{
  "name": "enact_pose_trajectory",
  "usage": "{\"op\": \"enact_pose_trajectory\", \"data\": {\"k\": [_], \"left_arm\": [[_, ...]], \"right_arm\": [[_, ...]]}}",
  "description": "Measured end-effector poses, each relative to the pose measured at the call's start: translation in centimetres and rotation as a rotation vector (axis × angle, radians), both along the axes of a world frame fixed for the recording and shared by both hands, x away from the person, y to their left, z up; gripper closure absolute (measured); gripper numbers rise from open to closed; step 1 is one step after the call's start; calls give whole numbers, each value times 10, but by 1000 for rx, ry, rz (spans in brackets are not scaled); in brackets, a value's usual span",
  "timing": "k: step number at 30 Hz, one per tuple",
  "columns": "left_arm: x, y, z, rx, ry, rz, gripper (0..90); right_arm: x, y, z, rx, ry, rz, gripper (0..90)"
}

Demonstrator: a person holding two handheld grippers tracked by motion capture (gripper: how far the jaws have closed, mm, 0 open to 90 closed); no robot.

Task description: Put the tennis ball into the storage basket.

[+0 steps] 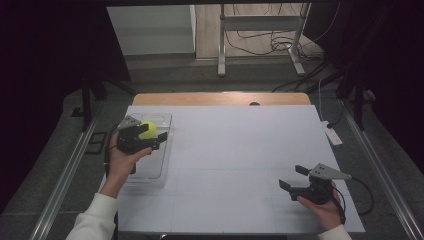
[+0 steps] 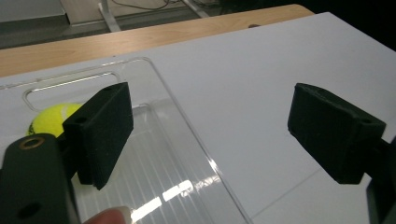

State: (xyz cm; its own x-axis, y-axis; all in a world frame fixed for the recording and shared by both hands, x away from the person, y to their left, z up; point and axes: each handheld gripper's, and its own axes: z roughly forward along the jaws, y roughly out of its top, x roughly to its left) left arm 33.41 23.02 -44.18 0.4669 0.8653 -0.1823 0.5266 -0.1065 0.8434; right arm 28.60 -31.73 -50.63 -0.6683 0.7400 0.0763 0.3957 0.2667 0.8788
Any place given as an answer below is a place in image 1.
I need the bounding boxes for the aluminium floor rail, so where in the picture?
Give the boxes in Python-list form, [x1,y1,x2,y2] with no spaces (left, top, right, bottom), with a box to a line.
[29,109,102,240]
[339,99,424,240]

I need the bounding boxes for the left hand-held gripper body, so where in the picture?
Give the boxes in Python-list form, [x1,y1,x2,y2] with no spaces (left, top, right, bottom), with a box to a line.
[115,115,161,156]

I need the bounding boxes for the white cabinet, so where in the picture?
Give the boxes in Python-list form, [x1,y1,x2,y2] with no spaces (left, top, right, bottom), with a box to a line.
[106,4,197,57]

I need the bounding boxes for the grey metal stand frame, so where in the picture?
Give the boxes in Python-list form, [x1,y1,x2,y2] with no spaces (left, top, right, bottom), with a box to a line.
[217,3,313,78]

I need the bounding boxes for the wooden table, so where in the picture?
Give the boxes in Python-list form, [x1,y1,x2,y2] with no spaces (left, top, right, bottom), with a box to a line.
[132,92,312,107]

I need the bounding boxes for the tangled black floor cables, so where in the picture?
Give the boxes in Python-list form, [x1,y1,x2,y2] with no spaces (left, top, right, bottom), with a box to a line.
[224,3,342,63]

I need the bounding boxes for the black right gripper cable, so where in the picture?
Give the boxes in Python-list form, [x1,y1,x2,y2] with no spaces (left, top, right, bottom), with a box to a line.
[332,176,375,225]

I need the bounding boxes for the yellow tennis ball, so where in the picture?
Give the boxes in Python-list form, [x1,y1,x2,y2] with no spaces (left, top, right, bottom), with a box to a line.
[138,120,158,141]

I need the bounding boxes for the person's right hand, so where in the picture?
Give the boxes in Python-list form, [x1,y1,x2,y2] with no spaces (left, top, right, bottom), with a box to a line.
[296,191,344,232]

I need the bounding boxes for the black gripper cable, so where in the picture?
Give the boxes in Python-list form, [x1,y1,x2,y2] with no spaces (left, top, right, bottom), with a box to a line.
[103,123,121,240]
[332,176,375,225]

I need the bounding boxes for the person's left hand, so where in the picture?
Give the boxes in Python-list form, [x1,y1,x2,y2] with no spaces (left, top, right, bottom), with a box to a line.
[105,132,154,192]

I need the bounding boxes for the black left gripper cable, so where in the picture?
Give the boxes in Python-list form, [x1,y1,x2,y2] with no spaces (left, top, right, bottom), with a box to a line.
[103,123,121,240]

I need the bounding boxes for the white power strip cable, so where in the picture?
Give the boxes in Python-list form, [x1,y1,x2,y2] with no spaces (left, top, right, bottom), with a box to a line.
[317,78,326,123]

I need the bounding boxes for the white power strip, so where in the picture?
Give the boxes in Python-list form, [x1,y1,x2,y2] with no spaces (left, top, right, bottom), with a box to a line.
[320,120,344,147]

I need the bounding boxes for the black plug cable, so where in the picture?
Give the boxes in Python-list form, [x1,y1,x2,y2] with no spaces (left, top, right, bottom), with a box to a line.
[326,101,346,130]

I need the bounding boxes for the black floor stand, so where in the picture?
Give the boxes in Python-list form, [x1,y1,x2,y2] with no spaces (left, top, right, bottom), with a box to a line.
[70,77,138,133]
[334,71,378,132]

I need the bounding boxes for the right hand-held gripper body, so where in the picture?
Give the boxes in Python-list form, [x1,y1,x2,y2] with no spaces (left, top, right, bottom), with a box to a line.
[288,162,353,206]

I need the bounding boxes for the white table board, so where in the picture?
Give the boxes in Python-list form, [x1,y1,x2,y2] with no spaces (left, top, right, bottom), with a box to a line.
[99,105,366,234]

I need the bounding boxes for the clear plastic container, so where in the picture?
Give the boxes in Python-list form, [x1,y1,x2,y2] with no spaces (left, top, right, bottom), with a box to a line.
[123,112,175,190]

